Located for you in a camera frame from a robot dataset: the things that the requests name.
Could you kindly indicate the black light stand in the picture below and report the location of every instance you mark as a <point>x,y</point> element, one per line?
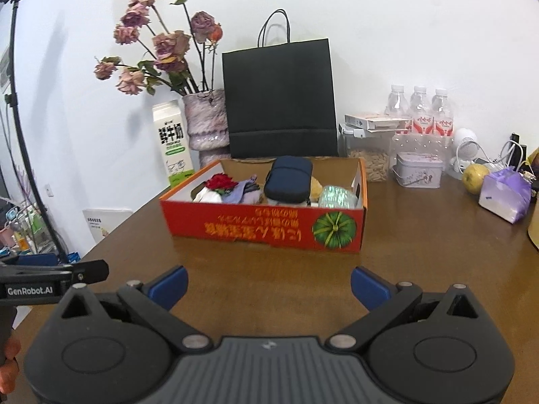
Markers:
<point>11,101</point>

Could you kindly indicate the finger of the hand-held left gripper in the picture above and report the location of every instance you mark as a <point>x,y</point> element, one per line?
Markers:
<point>90,271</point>
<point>38,259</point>

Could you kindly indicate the colourful snack packet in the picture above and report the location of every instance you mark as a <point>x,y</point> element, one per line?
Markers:
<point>534,164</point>

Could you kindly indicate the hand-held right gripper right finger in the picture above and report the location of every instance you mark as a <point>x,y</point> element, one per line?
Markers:
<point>370,288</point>

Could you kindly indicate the dried pink rose bouquet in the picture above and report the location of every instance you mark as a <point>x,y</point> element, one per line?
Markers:
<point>168,44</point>

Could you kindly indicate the yellow white plush alpaca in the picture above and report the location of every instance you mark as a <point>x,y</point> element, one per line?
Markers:
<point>316,189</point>

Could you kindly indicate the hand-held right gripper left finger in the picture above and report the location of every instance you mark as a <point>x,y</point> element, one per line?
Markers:
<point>170,286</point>

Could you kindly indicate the small white fan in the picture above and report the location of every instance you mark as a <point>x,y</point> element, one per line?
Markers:
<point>463,141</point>

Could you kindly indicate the clear water bottle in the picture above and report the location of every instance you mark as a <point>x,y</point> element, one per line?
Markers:
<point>442,111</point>
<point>420,109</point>
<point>397,101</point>

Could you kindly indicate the lavender fluffy towel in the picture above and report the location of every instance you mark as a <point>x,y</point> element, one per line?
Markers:
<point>253,199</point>

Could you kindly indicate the purple tissue pack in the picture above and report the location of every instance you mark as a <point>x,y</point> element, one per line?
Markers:
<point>503,197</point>

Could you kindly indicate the green white milk carton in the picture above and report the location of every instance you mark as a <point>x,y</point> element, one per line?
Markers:
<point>172,143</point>

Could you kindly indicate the white wall socket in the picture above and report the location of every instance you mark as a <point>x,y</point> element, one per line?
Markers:
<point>49,189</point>

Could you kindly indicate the navy zip case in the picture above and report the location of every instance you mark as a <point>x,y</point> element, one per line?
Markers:
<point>288,179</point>

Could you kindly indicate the flat white carton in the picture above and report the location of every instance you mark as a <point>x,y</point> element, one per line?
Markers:
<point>370,121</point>

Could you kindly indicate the red cardboard box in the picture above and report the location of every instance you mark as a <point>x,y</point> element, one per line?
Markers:
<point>252,227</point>

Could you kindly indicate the green pear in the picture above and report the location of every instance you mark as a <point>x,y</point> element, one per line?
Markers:
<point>473,179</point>

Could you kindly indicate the printed tin box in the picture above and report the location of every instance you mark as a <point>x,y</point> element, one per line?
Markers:
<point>417,172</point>

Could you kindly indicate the small white cloth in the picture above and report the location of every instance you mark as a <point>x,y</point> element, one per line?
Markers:
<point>206,195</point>

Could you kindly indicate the red fabric flower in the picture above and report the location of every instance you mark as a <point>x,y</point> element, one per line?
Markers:
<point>221,182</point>

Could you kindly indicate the black paper bag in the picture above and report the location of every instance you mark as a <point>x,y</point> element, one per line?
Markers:
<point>278,101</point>

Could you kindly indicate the black power adapter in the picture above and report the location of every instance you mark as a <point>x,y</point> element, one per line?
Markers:
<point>514,136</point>

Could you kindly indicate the pink mottled vase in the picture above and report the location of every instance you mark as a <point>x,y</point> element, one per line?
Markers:
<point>206,122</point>

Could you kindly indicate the clear food container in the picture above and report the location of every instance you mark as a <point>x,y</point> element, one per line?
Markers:
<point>372,164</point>

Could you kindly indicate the person's left hand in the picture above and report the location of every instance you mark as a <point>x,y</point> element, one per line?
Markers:
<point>9,366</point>

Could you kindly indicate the white square panel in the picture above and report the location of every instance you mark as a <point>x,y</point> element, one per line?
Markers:
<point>103,223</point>

